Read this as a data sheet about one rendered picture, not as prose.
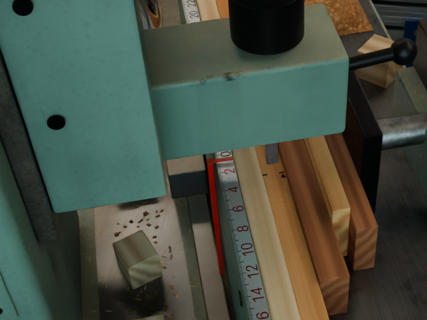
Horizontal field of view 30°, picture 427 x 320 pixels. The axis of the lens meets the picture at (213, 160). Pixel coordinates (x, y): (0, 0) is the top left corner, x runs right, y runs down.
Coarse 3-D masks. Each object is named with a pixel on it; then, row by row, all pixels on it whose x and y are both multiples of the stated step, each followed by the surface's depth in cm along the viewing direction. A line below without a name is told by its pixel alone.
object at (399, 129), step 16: (352, 80) 63; (352, 96) 62; (352, 112) 61; (368, 112) 60; (352, 128) 62; (368, 128) 59; (384, 128) 64; (400, 128) 64; (416, 128) 64; (352, 144) 63; (368, 144) 59; (384, 144) 64; (400, 144) 64; (416, 144) 65; (368, 160) 60; (368, 176) 62; (368, 192) 63
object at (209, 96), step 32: (160, 32) 57; (192, 32) 57; (224, 32) 56; (320, 32) 56; (160, 64) 54; (192, 64) 54; (224, 64) 54; (256, 64) 54; (288, 64) 53; (320, 64) 53; (160, 96) 53; (192, 96) 54; (224, 96) 54; (256, 96) 54; (288, 96) 55; (320, 96) 55; (160, 128) 55; (192, 128) 56; (224, 128) 56; (256, 128) 56; (288, 128) 57; (320, 128) 57
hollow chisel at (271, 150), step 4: (268, 144) 62; (272, 144) 62; (276, 144) 62; (268, 148) 62; (272, 148) 62; (276, 148) 62; (268, 152) 63; (272, 152) 63; (276, 152) 63; (268, 156) 63; (272, 156) 63; (276, 156) 63; (268, 160) 63; (272, 160) 63; (276, 160) 63
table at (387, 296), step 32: (384, 32) 83; (384, 96) 76; (384, 160) 70; (384, 192) 67; (416, 192) 67; (384, 224) 65; (416, 224) 64; (384, 256) 62; (416, 256) 62; (352, 288) 60; (384, 288) 60; (416, 288) 60
